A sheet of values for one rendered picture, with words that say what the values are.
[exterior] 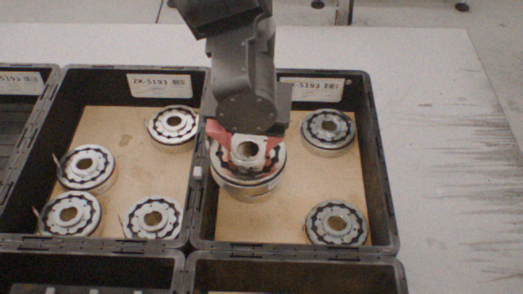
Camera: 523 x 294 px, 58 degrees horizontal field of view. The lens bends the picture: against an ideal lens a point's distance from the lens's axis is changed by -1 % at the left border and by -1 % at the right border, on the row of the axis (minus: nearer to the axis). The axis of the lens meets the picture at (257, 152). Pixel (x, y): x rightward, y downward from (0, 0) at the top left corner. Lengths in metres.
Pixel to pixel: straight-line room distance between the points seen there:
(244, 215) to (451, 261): 0.41
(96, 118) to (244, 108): 0.63
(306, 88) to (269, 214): 0.27
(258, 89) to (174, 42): 1.00
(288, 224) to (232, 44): 0.44
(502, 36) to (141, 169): 2.35
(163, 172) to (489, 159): 0.73
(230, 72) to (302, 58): 0.92
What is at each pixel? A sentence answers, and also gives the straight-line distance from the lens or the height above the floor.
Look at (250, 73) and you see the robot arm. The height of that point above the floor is 1.25.
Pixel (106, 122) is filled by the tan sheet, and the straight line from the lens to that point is 1.01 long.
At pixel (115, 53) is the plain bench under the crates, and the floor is 0.70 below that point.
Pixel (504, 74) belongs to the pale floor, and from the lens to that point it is 2.66.
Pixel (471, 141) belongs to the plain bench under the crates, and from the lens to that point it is 1.21.
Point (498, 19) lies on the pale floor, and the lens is 3.06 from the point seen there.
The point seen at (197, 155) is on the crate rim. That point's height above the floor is 0.93.
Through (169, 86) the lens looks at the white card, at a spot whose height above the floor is 0.89.
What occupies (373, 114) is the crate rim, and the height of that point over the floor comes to 0.93.
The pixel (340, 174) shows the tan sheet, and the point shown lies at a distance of 0.89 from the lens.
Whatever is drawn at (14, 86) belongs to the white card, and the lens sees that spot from 1.09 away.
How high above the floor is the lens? 1.52
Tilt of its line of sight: 50 degrees down
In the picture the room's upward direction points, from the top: straight up
